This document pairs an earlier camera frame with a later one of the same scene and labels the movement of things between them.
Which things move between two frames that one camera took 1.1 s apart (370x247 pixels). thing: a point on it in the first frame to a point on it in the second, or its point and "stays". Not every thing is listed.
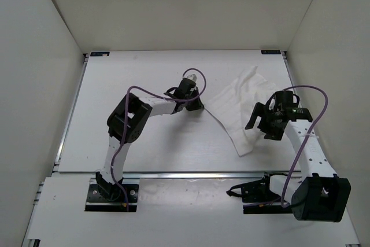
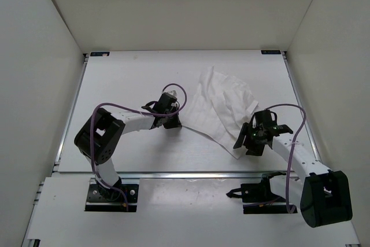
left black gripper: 196,106 to 175,124
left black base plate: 111,198 stays
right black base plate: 257,198 stays
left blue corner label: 99,54 stays
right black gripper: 260,110 to 253,150
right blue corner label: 270,52 stays
